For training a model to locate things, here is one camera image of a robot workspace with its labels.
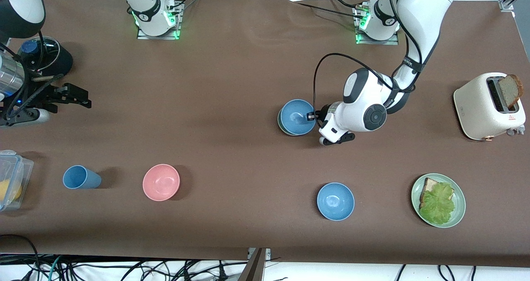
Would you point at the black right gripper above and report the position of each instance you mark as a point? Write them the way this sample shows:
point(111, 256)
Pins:
point(49, 94)

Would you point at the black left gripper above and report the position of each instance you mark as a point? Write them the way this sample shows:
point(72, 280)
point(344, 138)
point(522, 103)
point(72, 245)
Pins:
point(320, 116)

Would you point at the blue bowl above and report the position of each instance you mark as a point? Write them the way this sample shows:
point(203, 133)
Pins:
point(297, 116)
point(335, 201)

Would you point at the green bowl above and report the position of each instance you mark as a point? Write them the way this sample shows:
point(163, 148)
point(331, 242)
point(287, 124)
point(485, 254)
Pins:
point(295, 134)

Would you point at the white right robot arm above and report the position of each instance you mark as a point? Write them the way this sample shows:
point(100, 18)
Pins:
point(143, 3)

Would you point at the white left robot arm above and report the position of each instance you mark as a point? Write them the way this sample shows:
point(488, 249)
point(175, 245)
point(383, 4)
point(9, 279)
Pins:
point(364, 99)

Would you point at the pink bowl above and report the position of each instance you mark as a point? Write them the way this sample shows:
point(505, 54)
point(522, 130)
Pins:
point(161, 182)

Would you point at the brown table cover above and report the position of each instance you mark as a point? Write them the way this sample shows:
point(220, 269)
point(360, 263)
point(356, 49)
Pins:
point(248, 86)

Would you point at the blue cup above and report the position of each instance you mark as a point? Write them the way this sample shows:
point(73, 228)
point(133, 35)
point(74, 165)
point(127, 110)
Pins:
point(80, 177)

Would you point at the clear plastic container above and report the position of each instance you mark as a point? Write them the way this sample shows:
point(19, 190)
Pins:
point(18, 165)

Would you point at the yellow lemon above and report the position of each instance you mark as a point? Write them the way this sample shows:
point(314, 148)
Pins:
point(10, 190)

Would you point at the toast slice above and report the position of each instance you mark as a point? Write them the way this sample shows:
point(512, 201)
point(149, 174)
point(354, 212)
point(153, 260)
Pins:
point(430, 185)

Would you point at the green lettuce leaf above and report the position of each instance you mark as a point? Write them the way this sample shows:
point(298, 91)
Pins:
point(438, 206)

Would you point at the cream toaster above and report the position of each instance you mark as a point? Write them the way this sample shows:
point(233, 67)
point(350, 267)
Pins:
point(476, 107)

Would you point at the green plate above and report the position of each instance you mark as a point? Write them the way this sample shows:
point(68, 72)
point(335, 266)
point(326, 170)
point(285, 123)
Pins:
point(458, 214)

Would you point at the dark bread slice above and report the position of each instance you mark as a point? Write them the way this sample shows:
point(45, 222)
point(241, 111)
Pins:
point(510, 90)

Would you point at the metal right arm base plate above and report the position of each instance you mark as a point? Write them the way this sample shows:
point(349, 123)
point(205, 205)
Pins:
point(159, 37)

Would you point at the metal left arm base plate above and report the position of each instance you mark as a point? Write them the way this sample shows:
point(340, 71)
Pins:
point(389, 42)

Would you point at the silver table bracket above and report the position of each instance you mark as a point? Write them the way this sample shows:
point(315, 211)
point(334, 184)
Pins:
point(267, 253)

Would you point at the dark metal post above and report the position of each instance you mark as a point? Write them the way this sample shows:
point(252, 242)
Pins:
point(253, 268)

